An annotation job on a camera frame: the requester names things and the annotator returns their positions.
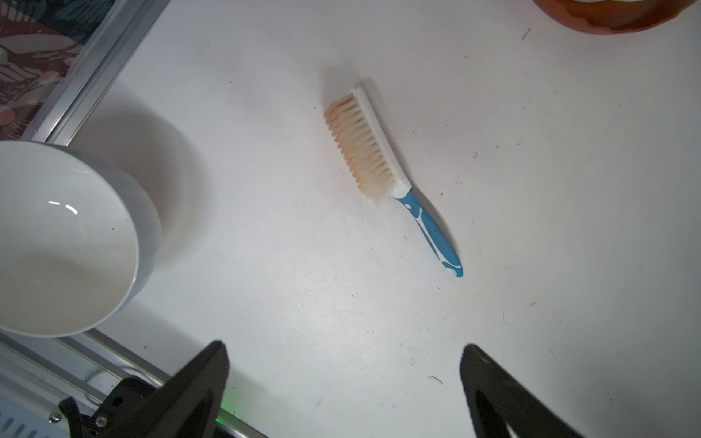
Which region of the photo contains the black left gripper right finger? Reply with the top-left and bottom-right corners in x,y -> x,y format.
459,344 -> 580,437

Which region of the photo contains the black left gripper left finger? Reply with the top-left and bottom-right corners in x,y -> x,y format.
58,341 -> 230,437

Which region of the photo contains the terracotta pot saucer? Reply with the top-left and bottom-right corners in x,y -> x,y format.
533,0 -> 696,35

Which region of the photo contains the white ceramic bowl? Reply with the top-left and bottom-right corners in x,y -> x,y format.
1,141 -> 162,338

